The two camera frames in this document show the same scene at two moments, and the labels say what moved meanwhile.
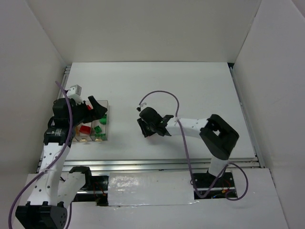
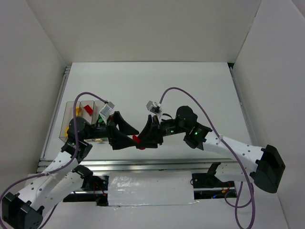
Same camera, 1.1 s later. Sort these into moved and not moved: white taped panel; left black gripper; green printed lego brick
Moved: left black gripper
Not moved: white taped panel; green printed lego brick
